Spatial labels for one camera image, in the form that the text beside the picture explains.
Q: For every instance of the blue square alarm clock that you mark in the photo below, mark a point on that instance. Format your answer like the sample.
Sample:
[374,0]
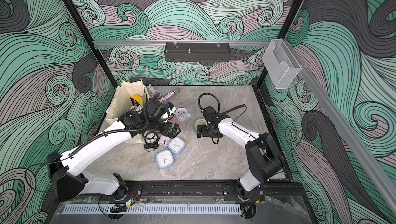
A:
[164,159]

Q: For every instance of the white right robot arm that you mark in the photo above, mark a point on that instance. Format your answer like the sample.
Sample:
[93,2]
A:
[262,153]

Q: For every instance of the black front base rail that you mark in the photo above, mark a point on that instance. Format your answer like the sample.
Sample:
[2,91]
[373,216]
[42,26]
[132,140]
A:
[228,190]

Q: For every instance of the small white round clock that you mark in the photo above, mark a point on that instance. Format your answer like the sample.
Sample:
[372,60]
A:
[182,114]

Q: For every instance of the cream floral canvas bag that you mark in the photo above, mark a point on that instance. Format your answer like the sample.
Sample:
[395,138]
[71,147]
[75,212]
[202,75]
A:
[122,103]

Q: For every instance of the green round alarm clock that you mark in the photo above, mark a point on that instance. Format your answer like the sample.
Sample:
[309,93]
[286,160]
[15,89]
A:
[198,122]

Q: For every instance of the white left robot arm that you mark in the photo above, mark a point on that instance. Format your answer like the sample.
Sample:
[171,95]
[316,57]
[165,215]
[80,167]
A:
[67,170]

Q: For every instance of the black perforated wall shelf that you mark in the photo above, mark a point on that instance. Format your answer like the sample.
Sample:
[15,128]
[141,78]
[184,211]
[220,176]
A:
[202,52]

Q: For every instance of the pink twin-bell alarm clock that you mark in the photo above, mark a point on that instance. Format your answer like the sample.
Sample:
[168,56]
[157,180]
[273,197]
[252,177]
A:
[174,121]

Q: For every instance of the clear plastic wall holder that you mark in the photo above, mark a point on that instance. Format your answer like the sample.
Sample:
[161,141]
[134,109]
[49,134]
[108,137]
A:
[281,62]

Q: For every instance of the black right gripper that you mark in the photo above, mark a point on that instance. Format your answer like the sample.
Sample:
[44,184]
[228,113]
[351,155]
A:
[204,132]

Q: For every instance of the small pink square clock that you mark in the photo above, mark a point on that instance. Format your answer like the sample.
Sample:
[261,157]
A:
[163,141]

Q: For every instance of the aluminium rail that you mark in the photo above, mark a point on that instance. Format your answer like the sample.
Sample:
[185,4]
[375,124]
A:
[141,42]
[374,170]

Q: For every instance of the white slotted cable duct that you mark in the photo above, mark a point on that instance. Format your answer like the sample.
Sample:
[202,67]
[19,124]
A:
[155,209]

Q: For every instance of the yellow rectangular alarm clock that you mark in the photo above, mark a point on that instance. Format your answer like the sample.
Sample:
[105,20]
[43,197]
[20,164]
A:
[136,99]

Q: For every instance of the black twin-bell alarm clock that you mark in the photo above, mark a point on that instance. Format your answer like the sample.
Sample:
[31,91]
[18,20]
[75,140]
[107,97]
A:
[151,140]

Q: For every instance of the white bunny figurine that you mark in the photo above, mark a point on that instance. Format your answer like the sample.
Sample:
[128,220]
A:
[151,91]

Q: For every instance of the aluminium right rail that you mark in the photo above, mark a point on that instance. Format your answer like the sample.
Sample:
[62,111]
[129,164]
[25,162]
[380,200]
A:
[374,170]

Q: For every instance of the aluminium back rail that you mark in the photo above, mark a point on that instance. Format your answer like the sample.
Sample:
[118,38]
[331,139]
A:
[141,42]

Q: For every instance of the light blue square clock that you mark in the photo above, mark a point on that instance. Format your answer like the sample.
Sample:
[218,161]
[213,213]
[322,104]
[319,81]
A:
[176,145]

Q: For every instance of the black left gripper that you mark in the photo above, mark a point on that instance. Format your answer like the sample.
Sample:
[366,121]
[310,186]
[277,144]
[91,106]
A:
[174,133]

